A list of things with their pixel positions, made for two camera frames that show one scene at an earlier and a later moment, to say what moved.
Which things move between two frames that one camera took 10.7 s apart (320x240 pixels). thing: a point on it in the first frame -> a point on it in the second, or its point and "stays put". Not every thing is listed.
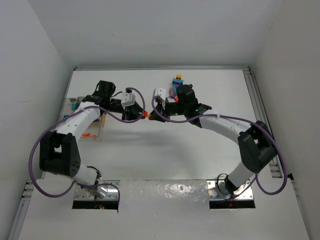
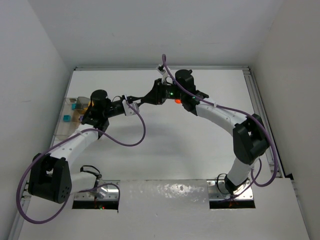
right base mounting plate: [217, 189] stays put
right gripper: [160, 110] -> [156, 92]
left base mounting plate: [98, 192] stays put
